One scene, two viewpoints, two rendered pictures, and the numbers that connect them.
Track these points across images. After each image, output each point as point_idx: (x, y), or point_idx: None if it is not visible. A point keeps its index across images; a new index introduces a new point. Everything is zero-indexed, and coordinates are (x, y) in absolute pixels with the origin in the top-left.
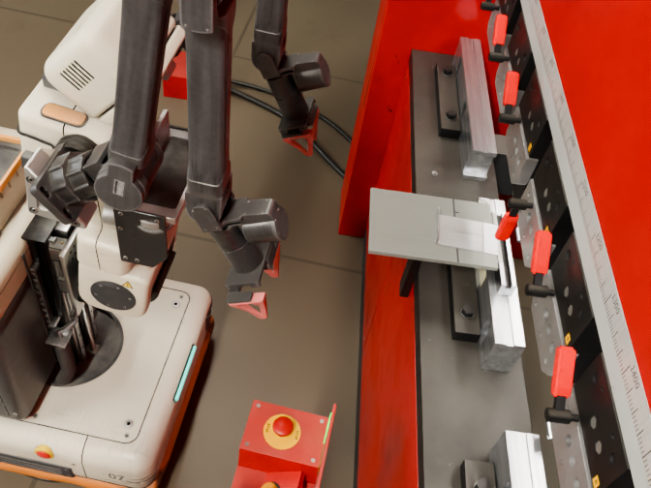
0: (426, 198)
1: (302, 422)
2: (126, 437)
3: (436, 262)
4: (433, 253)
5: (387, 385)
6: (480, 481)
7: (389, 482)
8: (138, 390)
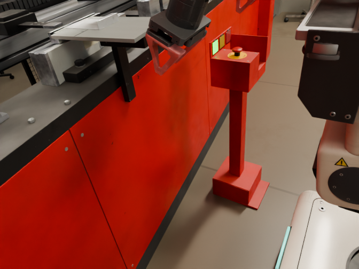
0: (94, 36)
1: (225, 57)
2: (321, 202)
3: (107, 69)
4: (124, 18)
5: (156, 137)
6: (165, 8)
7: (181, 96)
8: (320, 230)
